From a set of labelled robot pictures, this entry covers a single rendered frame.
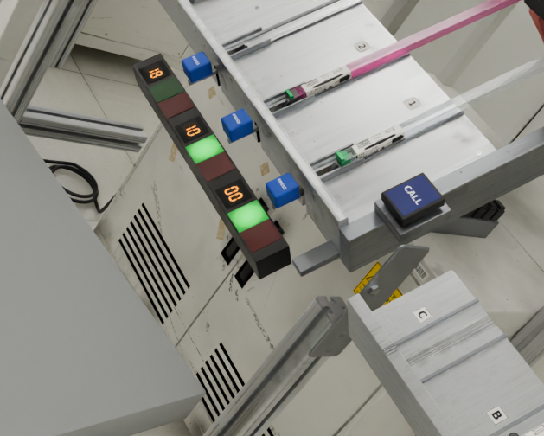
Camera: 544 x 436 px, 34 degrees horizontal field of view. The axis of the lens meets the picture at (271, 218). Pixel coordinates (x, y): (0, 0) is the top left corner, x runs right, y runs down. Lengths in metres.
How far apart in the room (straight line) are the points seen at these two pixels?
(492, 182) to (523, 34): 2.21
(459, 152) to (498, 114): 2.17
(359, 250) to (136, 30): 1.71
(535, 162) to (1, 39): 1.20
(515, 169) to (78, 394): 0.52
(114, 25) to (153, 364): 1.79
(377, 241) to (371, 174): 0.08
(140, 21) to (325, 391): 1.45
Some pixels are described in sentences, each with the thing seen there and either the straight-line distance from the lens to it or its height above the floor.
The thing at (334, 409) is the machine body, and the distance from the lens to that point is 1.35.
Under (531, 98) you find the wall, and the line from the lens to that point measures 3.12.
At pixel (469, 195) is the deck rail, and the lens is 0.98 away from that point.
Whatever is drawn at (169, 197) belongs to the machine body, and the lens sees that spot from 1.65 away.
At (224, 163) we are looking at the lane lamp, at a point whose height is 0.67.
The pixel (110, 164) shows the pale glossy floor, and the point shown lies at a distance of 2.21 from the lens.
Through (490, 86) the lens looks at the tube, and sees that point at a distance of 1.05.
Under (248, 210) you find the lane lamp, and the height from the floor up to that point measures 0.66.
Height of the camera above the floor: 1.11
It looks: 27 degrees down
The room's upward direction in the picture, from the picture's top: 36 degrees clockwise
